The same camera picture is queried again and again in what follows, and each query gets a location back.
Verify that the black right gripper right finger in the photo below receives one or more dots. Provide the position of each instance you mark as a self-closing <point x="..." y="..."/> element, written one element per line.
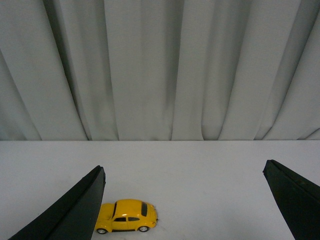
<point x="297" y="198"/>

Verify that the grey pleated curtain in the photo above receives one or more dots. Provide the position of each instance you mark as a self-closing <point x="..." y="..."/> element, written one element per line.
<point x="159" y="70"/>

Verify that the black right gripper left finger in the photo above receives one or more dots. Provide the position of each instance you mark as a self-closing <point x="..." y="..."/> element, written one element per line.
<point x="71" y="217"/>

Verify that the yellow beetle toy car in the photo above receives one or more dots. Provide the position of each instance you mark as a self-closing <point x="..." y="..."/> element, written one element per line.
<point x="126" y="215"/>

